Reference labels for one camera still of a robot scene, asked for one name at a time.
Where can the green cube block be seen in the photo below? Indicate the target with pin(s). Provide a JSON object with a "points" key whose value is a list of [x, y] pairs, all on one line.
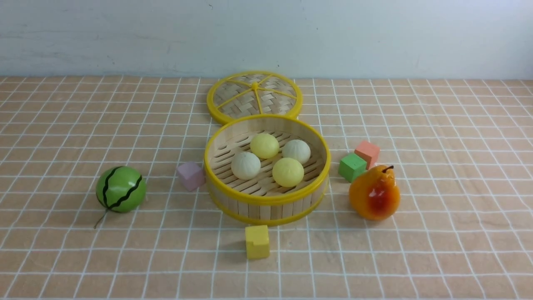
{"points": [[351, 167]]}

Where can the checked orange tablecloth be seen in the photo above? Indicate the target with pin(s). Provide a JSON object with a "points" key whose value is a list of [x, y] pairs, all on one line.
{"points": [[462, 156]]}

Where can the orange toy pear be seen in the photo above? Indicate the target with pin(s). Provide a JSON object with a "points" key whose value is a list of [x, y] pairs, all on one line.
{"points": [[375, 195]]}

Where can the yellow bun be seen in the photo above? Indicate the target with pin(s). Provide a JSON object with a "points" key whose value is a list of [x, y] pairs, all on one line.
{"points": [[264, 146], [288, 172]]}

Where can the yellow notched block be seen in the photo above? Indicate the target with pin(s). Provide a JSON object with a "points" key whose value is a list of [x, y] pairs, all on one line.
{"points": [[257, 242]]}

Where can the woven steamer lid yellow rim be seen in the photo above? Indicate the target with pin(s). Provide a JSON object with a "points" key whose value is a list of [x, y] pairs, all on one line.
{"points": [[253, 93]]}

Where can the white bun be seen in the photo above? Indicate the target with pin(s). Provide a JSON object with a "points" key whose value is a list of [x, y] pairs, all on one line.
{"points": [[246, 165], [297, 149]]}

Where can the pink cube block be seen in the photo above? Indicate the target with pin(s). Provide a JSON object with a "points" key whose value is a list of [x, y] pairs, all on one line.
{"points": [[191, 175]]}

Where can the bamboo steamer tray yellow rim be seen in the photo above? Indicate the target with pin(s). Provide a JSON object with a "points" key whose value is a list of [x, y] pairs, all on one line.
{"points": [[261, 201]]}

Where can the green toy watermelon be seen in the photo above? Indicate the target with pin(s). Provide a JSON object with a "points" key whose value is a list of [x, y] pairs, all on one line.
{"points": [[120, 189]]}

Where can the salmon cube block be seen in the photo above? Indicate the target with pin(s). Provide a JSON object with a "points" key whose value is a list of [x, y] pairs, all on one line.
{"points": [[368, 152]]}

